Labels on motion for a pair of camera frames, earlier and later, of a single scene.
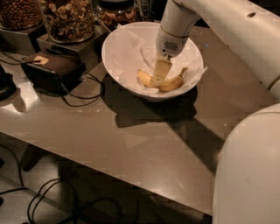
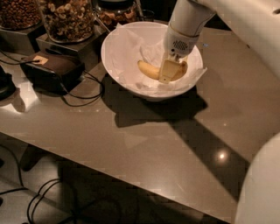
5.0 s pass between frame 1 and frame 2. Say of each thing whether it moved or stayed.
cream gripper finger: moved
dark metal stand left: stayed
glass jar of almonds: stayed
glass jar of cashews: stayed
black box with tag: stayed
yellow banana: moved
